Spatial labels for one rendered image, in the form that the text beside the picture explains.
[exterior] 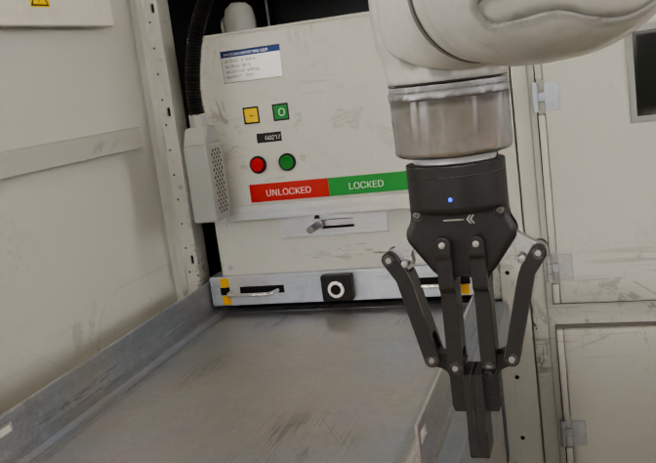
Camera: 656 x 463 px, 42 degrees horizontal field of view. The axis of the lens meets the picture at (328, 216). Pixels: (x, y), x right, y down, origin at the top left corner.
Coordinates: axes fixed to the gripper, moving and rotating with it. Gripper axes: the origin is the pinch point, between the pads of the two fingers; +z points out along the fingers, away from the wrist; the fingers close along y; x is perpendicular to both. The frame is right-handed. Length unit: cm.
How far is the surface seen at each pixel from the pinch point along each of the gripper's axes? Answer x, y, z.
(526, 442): -88, 6, 44
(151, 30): -87, 70, -40
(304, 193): -87, 43, -6
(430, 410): -26.9, 9.8, 11.7
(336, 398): -43, 27, 17
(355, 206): -83, 32, -4
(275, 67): -86, 46, -30
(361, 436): -31.3, 19.9, 17.1
